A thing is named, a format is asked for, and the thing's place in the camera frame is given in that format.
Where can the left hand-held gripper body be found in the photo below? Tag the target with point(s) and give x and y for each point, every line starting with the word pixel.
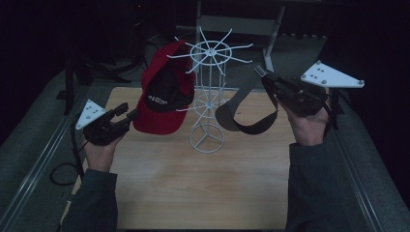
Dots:
pixel 100 129

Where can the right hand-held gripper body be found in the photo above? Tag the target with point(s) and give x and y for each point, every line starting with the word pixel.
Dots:
pixel 299 93

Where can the red baseball cap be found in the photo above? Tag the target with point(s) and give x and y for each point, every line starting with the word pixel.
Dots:
pixel 154 124

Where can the person's left hand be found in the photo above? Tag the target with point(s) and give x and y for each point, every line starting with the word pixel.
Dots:
pixel 100 154

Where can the person's right hand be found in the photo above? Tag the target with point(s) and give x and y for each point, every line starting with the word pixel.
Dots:
pixel 306 129

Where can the grey metal stand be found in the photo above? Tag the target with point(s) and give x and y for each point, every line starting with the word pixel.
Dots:
pixel 238 25

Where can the black stand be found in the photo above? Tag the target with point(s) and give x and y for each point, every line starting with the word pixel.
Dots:
pixel 69 83

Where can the grey metal rail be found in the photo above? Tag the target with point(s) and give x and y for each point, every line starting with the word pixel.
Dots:
pixel 354 180
pixel 35 169

